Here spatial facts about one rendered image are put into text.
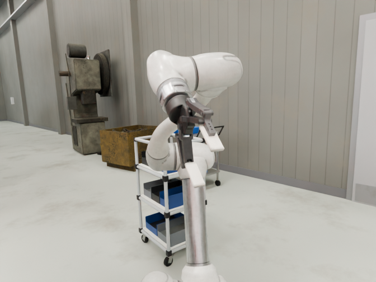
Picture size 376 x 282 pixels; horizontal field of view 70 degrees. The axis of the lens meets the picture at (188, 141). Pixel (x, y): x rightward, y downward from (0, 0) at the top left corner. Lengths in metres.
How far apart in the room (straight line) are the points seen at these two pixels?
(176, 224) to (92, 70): 5.01
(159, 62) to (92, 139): 6.09
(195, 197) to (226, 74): 0.62
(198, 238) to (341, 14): 3.27
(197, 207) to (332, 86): 2.92
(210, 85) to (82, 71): 6.06
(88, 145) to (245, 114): 3.94
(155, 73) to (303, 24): 3.43
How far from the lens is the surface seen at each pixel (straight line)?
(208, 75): 0.79
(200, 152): 1.24
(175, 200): 2.17
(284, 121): 4.09
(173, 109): 0.67
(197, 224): 1.23
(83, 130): 6.73
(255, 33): 4.40
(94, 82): 6.84
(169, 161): 1.22
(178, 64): 0.77
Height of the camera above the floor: 1.35
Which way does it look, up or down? 10 degrees down
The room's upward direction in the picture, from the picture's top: 2 degrees counter-clockwise
